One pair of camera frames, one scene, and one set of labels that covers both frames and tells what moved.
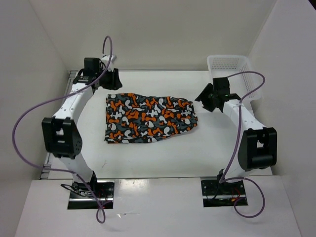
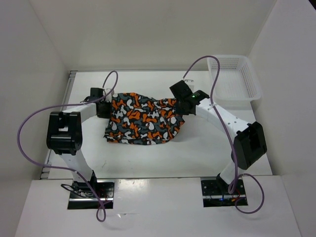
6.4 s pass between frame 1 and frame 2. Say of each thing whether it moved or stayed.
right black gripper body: moved
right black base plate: stayed
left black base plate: stayed
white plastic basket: stayed
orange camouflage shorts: moved
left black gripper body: moved
